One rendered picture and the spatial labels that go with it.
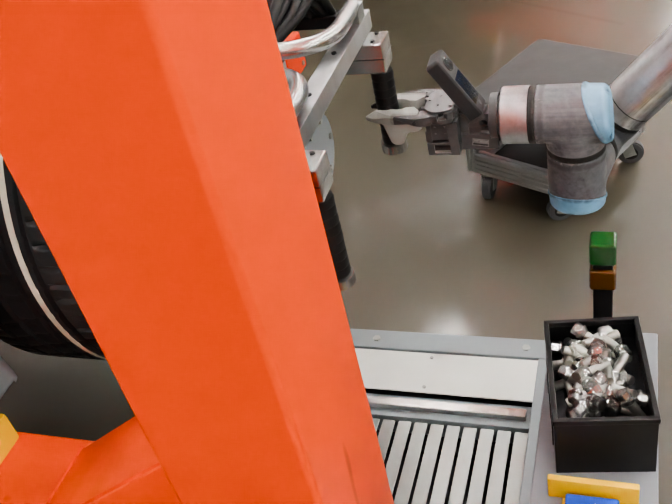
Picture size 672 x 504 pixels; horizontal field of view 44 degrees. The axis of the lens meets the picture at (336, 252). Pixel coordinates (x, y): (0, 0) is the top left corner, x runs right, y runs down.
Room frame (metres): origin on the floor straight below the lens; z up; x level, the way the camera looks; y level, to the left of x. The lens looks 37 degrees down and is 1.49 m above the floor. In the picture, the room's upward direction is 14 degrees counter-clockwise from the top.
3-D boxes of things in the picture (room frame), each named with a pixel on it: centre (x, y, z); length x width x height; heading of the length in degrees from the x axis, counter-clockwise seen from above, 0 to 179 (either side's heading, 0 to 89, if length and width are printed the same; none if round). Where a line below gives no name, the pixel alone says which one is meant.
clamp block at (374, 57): (1.23, -0.11, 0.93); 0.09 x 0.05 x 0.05; 65
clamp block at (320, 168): (0.92, 0.03, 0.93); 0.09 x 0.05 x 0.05; 65
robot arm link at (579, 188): (1.10, -0.41, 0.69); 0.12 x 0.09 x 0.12; 144
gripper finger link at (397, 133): (1.19, -0.14, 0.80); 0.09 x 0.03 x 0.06; 73
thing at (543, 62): (2.05, -0.71, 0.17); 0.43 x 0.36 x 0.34; 129
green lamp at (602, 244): (0.96, -0.40, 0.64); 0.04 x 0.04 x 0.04; 65
